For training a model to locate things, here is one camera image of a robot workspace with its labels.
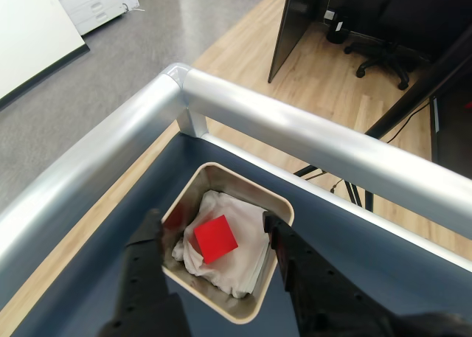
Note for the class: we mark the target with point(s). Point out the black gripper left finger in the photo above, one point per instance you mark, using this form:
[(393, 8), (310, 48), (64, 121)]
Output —
[(140, 270)]

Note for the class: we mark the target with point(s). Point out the white drawer cabinet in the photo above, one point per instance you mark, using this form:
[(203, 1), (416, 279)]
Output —
[(92, 5)]

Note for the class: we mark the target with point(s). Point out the black cabinet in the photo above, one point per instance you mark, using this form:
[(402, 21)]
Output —
[(453, 141)]

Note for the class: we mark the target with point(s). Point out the red cube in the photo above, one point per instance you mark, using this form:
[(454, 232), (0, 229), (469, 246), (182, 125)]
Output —
[(215, 239)]

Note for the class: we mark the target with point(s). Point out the black office chair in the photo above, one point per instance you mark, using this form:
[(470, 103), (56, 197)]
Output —
[(383, 57)]

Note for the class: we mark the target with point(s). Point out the silver metal rail frame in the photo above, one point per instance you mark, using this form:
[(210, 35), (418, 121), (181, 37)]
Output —
[(276, 115)]

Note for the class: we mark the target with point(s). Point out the dark blue table mat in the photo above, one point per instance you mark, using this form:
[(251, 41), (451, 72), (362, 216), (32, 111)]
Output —
[(350, 248)]

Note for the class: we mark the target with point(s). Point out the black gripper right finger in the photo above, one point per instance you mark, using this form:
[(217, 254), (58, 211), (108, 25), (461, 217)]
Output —
[(324, 300)]

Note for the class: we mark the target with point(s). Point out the black waste bin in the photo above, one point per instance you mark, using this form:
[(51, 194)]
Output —
[(336, 34)]

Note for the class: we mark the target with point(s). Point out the beige rounded box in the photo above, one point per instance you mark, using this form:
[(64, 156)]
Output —
[(243, 313)]

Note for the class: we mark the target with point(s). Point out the black camera tripod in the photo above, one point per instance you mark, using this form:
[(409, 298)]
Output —
[(424, 90)]

